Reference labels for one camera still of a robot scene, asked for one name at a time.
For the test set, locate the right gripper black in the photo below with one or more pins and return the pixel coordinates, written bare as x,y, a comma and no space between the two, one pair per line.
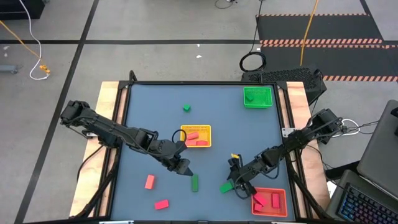
245,169

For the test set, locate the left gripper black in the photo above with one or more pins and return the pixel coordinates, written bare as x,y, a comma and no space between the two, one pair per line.
172,155

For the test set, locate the red cube block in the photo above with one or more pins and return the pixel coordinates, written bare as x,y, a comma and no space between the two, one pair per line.
258,207

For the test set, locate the small green block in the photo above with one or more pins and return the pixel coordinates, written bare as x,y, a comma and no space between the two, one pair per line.
249,97

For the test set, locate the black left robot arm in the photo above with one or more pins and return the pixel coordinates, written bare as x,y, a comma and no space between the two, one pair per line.
102,124

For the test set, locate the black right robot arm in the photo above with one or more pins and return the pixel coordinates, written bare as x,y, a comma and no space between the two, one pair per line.
311,130

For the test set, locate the long green block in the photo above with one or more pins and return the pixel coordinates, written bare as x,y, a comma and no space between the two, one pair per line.
195,183

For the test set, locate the green wedge block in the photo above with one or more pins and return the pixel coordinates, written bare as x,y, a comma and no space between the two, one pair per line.
226,187

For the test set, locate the yellow plastic basket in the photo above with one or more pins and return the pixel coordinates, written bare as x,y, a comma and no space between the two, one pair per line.
205,130

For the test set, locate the orange plastic basket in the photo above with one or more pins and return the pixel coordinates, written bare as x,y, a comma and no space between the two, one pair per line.
281,213

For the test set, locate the green cube block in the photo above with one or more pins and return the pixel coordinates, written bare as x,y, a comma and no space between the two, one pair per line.
186,107

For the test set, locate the silver mounting plate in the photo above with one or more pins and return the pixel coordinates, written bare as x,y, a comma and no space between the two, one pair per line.
287,132

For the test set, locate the wooden base board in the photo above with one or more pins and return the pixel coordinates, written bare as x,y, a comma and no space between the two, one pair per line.
314,174
90,186

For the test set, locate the green plastic basket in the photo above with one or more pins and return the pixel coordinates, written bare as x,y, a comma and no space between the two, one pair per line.
262,99

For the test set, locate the black clamp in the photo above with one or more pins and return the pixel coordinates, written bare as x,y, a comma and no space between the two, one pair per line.
90,132

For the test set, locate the black perforated case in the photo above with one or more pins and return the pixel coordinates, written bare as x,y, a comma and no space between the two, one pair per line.
280,76

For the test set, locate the laptop with backlit keyboard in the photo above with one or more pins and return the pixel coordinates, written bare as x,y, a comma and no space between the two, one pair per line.
363,202

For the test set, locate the grey closed laptop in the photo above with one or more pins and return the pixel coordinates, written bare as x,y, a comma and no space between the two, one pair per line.
377,146

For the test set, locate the black mat with hazard stripes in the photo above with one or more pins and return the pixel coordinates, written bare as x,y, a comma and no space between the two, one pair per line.
323,29

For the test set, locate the grey metal foot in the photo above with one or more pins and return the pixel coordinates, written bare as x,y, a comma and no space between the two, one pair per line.
7,69

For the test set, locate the black cabinet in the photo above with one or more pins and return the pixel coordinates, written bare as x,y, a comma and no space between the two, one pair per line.
21,8

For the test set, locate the black diagonal frame brace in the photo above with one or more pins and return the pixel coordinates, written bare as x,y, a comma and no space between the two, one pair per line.
308,193
94,194

